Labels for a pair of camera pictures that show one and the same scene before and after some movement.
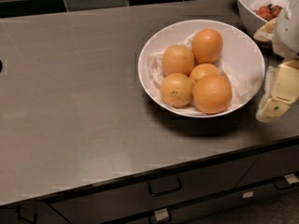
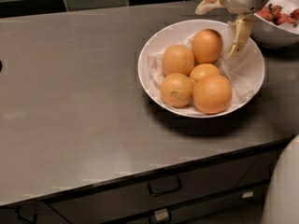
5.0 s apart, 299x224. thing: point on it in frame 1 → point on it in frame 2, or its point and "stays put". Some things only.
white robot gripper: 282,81 → 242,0
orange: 177,59 stays put
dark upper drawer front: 121,201 stays put
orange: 207,46 stays put
